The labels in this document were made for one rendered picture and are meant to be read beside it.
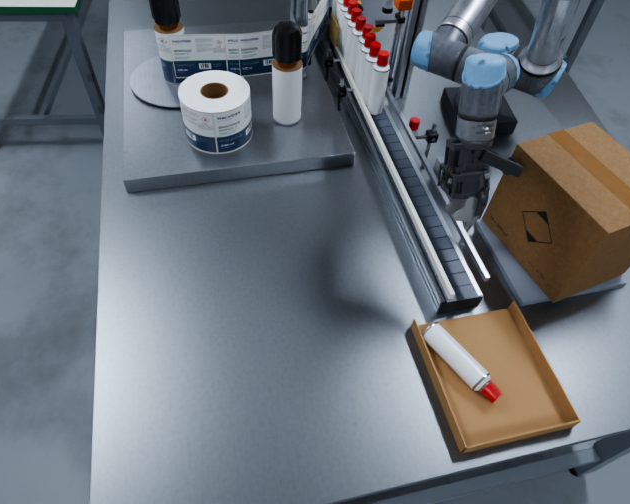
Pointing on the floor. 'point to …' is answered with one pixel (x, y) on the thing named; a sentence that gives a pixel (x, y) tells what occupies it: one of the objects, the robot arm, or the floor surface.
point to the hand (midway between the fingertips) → (469, 223)
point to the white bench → (44, 11)
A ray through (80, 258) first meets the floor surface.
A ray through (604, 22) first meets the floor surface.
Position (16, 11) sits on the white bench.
